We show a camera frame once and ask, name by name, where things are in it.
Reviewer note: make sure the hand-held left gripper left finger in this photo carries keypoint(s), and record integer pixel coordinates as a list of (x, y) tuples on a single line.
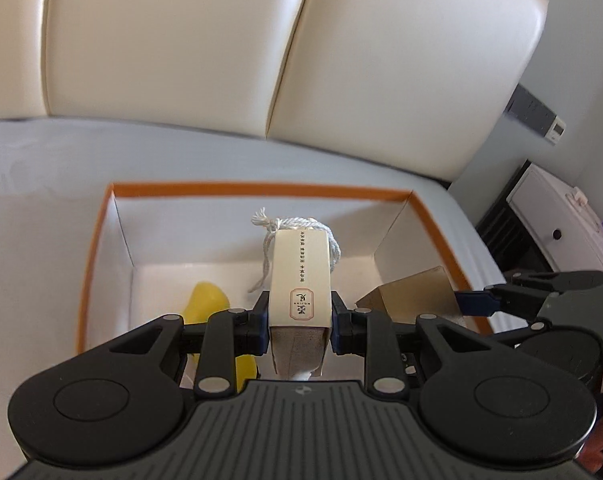
[(264, 332)]

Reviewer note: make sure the cream padded headboard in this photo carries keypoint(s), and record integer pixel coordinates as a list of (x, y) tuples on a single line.
[(156, 50)]

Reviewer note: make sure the grey wall switch panel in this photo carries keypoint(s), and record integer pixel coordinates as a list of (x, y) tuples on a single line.
[(529, 109)]

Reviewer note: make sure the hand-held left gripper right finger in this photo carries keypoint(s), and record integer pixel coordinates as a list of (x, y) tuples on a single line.
[(334, 332)]

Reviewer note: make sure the yellow plastic toy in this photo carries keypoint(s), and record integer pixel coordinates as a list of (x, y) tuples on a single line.
[(206, 302)]

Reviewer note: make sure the white nightstand with dark knob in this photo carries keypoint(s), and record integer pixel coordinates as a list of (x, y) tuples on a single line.
[(546, 210)]

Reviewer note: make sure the orange cardboard box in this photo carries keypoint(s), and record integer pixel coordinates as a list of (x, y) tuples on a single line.
[(181, 225)]

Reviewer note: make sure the small gold cardboard box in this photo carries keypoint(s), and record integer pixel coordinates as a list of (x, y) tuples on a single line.
[(416, 292)]

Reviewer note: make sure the white wall thermostat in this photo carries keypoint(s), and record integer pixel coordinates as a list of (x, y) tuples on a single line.
[(556, 130)]

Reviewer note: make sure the small white object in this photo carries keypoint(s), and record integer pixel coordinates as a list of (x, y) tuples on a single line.
[(579, 196)]

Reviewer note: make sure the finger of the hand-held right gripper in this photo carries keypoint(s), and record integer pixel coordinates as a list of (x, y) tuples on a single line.
[(474, 302), (556, 280)]

